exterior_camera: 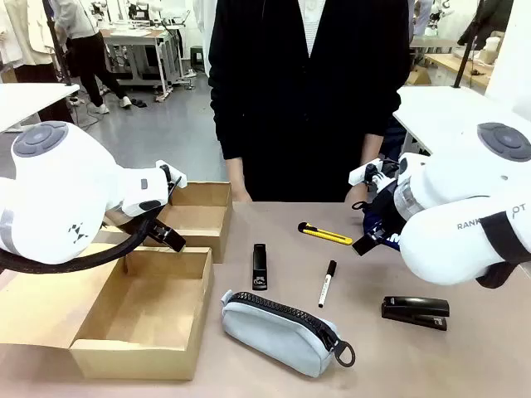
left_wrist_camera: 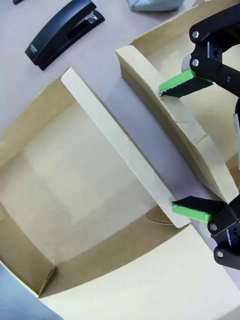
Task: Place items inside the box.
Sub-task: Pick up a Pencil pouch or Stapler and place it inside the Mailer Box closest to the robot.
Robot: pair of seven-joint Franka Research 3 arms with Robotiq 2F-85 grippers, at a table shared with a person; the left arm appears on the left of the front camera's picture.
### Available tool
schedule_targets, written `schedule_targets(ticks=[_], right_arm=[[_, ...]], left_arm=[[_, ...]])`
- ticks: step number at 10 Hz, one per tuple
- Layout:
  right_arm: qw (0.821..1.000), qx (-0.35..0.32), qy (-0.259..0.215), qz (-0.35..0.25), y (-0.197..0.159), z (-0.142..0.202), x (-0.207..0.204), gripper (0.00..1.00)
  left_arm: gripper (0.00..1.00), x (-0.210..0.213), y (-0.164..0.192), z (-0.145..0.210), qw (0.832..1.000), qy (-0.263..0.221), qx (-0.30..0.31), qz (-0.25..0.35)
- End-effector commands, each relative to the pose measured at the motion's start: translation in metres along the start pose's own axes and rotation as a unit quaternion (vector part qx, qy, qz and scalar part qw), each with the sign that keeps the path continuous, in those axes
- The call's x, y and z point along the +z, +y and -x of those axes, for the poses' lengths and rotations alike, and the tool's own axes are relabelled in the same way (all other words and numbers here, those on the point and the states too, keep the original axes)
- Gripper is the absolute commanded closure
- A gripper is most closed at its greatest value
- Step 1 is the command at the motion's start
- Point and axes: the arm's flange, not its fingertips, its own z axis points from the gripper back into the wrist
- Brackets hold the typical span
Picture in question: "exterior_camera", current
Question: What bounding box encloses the narrow black stapler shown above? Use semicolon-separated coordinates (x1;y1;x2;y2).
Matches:
251;243;270;291

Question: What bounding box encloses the grey zipper pencil case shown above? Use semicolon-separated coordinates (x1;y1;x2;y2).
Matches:
220;289;357;378

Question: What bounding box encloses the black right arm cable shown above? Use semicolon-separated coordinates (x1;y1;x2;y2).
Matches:
475;211;531;290

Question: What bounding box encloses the person in black cardigan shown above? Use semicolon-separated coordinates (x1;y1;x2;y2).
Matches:
207;0;412;204

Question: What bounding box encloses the small cardboard box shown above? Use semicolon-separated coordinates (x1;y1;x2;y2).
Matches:
101;181;233;265

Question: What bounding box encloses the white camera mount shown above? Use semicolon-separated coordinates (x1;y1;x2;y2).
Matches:
348;157;402;188
155;160;188;204

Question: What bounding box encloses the background workbench desk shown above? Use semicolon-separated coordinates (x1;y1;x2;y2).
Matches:
98;16;192;103

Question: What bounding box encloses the white side table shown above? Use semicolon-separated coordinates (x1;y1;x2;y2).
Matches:
0;82;80;133
392;85;531;157

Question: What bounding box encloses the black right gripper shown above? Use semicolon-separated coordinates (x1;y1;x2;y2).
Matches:
351;232;381;256

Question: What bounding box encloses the person's left hand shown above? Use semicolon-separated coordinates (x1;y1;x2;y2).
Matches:
345;184;370;204

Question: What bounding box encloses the person in grey top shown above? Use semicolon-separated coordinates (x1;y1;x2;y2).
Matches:
52;0;134;116

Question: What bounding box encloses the person in white coat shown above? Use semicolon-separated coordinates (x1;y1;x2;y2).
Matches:
0;0;57;84

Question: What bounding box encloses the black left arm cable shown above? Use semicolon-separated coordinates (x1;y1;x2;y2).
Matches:
0;217;161;274

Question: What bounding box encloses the wooden background table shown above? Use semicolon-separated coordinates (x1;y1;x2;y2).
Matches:
423;51;495;89

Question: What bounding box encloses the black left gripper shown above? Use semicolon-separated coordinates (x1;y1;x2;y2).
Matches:
145;219;187;253

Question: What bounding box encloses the person's right hand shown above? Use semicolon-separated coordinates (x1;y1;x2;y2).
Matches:
230;181;253;204

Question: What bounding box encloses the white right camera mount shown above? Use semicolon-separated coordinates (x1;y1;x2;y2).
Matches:
348;157;402;188

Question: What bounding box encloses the black tripod pole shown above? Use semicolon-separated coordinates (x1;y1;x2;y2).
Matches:
41;0;75;87

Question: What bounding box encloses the large cardboard box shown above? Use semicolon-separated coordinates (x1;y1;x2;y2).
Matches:
0;242;216;381

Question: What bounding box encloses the black stand pole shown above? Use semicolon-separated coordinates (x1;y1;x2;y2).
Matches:
453;0;485;90

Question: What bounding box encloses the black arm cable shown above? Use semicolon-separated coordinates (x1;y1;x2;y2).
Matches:
0;217;161;274
475;211;531;290

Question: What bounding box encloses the yellow utility knife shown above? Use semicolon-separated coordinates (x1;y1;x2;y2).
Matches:
297;221;353;246

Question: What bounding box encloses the wide black stapler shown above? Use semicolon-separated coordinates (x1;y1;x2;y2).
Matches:
381;295;451;332

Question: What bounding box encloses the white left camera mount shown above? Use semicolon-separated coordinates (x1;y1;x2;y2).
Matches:
155;160;188;204

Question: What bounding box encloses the white black-capped marker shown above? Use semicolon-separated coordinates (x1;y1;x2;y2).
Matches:
318;260;338;309

